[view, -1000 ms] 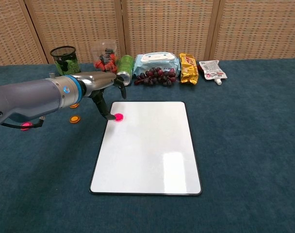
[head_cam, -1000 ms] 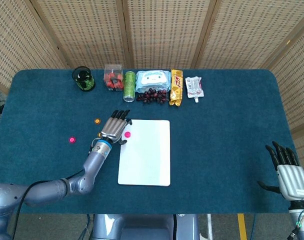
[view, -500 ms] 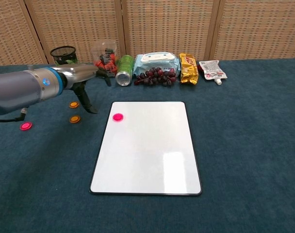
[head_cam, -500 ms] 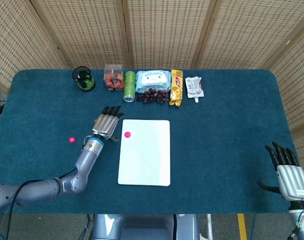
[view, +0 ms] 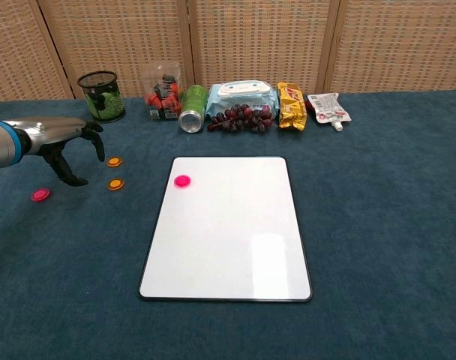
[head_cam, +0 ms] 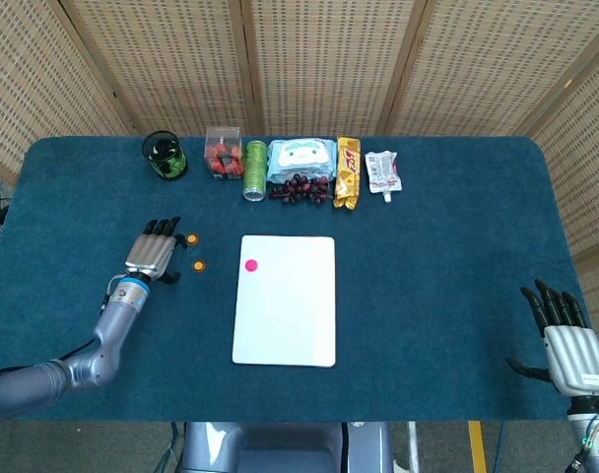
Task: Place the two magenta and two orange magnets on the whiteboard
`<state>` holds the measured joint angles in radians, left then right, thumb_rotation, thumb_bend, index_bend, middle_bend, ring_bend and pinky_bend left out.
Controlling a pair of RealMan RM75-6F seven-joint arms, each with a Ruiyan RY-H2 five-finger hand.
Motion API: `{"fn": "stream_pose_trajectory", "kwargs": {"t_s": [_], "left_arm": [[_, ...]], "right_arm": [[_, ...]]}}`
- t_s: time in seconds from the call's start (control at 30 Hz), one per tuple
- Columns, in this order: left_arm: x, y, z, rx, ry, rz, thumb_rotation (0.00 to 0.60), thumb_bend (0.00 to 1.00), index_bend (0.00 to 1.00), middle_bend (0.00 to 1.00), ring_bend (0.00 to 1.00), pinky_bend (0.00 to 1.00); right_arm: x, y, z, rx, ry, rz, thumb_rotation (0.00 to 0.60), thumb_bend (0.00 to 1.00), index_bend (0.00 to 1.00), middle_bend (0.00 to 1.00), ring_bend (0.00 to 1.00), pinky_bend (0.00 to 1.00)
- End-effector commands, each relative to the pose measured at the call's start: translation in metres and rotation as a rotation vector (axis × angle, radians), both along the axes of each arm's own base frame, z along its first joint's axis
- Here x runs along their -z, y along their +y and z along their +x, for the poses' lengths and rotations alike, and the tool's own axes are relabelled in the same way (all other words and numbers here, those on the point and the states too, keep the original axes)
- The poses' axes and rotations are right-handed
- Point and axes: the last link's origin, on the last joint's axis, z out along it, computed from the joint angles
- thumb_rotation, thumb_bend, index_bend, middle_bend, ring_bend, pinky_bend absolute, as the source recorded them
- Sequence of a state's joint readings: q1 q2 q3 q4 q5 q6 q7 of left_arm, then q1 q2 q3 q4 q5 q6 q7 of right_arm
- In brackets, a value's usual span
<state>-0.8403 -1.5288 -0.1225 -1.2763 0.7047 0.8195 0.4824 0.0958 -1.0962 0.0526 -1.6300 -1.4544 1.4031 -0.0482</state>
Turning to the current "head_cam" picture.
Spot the yellow floor tape strip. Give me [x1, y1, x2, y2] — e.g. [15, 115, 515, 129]
[468, 421, 489, 473]

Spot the white spouted drink pouch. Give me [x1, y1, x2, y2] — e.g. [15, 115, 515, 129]
[364, 150, 405, 204]

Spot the clear box with red items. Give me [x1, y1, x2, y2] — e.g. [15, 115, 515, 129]
[203, 126, 245, 181]

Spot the white magnetic board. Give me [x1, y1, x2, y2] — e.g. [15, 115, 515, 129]
[231, 235, 338, 369]

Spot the grey robot torso base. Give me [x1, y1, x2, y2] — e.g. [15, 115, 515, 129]
[179, 421, 395, 473]

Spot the black mesh pen holder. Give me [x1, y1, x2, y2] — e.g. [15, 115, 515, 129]
[141, 130, 189, 182]

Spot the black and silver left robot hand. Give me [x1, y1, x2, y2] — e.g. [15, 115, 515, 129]
[124, 215, 188, 286]

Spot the green can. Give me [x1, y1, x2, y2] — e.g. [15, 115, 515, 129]
[241, 140, 270, 203]

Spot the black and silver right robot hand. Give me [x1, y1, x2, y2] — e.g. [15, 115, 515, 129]
[505, 279, 599, 396]

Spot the woven bamboo folding screen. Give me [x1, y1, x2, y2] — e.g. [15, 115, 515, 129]
[0, 0, 599, 346]

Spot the blue wet wipes pack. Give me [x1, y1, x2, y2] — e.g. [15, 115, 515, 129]
[266, 138, 339, 184]

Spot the dark red grape bunch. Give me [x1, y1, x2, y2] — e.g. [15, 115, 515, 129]
[268, 172, 332, 207]

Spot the blue felt table cover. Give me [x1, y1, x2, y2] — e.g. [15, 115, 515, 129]
[0, 135, 584, 424]

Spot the yellow snack packet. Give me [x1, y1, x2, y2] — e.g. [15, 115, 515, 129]
[332, 136, 363, 212]

